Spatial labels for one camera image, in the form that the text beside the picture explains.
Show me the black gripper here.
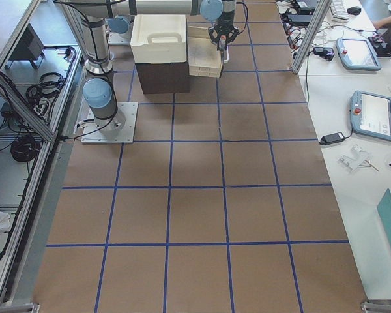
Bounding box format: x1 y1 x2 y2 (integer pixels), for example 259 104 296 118
208 20 240 65

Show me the wooden drawer with white handle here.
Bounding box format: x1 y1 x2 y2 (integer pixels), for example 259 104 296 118
187 25 227 78

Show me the blue teach pendant far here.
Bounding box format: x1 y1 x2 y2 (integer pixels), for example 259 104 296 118
336 38 382 71

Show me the blue teach pendant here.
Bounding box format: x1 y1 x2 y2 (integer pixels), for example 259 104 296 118
336 38 382 71
349 91 391 142

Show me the black power adapter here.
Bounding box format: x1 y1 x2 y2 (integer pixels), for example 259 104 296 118
319 132 346 145

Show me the blue teach pendant near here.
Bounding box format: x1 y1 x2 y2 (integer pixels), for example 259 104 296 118
349 91 391 142

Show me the aluminium frame post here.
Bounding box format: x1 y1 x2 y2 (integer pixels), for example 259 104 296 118
291 0 331 74

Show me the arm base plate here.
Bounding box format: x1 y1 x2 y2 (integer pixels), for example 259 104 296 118
80 102 138 144
108 29 132 45

